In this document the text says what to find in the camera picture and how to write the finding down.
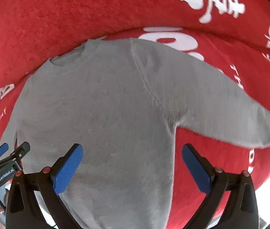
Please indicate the grey sweater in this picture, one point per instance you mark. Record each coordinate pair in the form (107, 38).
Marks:
(101, 112)

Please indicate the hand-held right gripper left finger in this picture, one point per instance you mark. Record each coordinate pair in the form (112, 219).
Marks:
(68, 169)

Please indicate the red printed blanket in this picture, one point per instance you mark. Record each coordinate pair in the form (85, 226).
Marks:
(53, 16)

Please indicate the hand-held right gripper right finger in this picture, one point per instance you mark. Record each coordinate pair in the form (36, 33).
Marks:
(195, 169)

